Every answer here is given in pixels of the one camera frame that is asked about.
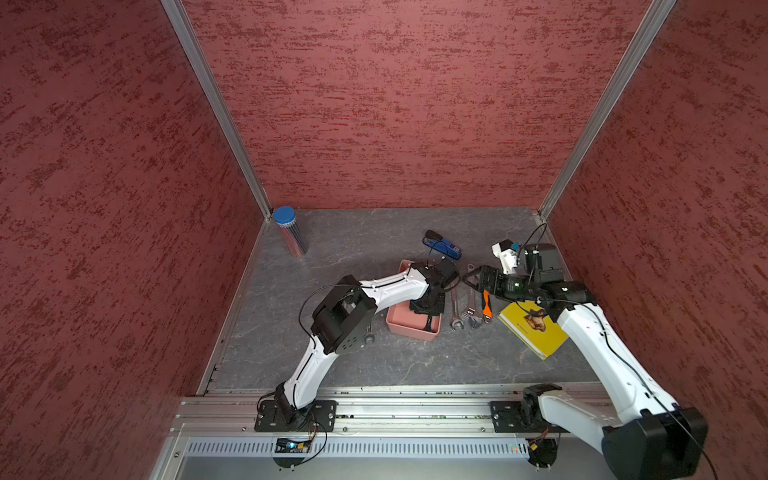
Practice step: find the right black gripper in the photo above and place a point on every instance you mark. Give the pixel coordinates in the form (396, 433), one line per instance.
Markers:
(494, 272)

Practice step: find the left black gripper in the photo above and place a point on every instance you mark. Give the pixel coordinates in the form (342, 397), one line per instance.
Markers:
(438, 309)

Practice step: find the long silver combination wrench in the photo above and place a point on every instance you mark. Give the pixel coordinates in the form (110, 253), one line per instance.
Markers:
(456, 322)

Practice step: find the pink plastic storage box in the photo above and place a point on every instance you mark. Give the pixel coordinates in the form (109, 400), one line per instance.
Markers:
(402, 321)

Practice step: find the silver end wrench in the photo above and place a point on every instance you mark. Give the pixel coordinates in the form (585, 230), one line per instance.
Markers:
(369, 338)

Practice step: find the orange handled adjustable wrench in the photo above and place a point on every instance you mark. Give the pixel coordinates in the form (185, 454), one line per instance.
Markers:
(487, 311)

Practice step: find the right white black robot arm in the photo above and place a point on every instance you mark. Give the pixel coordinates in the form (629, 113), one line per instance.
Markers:
(648, 435)

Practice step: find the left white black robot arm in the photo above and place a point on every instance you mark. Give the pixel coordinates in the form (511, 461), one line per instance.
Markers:
(341, 321)

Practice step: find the blue black stapler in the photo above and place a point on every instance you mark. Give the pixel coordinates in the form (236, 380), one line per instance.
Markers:
(438, 243)

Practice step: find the yellow book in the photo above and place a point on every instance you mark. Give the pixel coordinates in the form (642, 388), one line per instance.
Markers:
(533, 326)

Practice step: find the blue capped pencil tube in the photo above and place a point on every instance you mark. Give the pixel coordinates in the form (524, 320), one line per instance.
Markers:
(285, 218)

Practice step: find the right circuit board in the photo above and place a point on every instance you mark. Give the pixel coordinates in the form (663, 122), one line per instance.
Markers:
(543, 453)

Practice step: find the circuit board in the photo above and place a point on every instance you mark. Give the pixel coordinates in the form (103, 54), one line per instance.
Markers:
(290, 446)
(543, 453)

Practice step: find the left circuit board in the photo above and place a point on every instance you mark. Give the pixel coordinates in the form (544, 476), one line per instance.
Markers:
(290, 446)

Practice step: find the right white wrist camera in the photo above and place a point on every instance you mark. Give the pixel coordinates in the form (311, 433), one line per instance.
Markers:
(507, 251)

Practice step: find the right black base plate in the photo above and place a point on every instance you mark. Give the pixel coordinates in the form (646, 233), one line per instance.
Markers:
(519, 418)

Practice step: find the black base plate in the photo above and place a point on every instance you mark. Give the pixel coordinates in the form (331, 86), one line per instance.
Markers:
(319, 415)
(519, 418)

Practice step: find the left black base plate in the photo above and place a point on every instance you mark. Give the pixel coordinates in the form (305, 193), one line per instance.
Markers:
(319, 415)

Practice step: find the aluminium front rail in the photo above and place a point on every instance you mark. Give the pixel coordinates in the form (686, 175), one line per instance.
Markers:
(395, 411)

